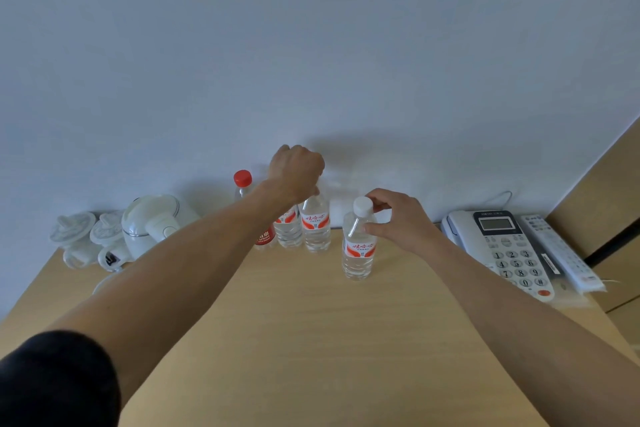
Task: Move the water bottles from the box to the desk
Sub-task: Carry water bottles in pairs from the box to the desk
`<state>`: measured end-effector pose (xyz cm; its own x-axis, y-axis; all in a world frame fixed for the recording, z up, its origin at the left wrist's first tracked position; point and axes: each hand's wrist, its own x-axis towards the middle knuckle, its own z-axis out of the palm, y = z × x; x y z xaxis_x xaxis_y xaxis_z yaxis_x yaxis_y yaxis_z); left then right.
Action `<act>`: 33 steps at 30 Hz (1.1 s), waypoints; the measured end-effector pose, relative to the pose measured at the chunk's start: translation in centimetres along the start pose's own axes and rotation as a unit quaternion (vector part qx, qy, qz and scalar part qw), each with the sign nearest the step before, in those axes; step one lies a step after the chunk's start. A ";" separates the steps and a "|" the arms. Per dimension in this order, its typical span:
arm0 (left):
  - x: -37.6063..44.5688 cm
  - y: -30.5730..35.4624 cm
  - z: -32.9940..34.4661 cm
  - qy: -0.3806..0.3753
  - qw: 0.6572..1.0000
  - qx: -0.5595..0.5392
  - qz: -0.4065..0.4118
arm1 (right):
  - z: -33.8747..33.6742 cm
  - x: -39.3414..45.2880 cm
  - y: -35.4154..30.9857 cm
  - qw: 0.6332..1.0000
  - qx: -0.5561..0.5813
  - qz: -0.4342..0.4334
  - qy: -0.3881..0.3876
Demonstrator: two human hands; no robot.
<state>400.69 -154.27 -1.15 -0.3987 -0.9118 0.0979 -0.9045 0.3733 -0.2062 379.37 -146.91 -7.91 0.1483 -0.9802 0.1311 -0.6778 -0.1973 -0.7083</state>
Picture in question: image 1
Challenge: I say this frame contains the white-cap water bottle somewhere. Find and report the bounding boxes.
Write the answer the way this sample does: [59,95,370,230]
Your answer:
[273,203,303,249]
[341,196,379,282]
[298,186,332,254]

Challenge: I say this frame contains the person's left forearm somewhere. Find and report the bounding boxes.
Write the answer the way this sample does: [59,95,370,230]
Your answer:
[47,179,291,408]

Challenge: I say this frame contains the wooden table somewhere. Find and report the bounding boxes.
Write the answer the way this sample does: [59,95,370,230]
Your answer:
[0,226,640,427]

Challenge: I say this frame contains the person's right hand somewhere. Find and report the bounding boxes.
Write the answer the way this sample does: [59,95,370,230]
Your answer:
[363,187,443,260]

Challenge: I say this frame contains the person's left hand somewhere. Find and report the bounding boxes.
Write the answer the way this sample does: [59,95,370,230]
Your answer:
[267,143,326,205]

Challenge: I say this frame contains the person's right forearm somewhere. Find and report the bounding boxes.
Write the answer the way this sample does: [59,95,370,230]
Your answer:
[419,236,640,427]

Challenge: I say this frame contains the thin white cable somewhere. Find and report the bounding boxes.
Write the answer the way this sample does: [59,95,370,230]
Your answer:
[479,190,515,212]

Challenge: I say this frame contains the black t-shirt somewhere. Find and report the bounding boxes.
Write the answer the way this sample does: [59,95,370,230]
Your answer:
[0,330,122,427]

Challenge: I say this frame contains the grey desk telephone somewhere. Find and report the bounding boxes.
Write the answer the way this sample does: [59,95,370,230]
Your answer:
[439,209,556,304]

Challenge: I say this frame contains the white kettle power cable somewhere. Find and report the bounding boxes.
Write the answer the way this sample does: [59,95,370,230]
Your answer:
[92,249,133,295]

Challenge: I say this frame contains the grey remote control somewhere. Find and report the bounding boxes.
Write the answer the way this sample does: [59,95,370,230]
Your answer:
[519,213,607,295]

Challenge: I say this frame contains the white electric kettle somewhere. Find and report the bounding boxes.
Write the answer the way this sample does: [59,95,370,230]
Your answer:
[121,193,201,262]

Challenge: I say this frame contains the red-cap water bottle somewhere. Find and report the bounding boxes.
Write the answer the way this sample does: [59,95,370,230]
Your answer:
[233,169,277,248]

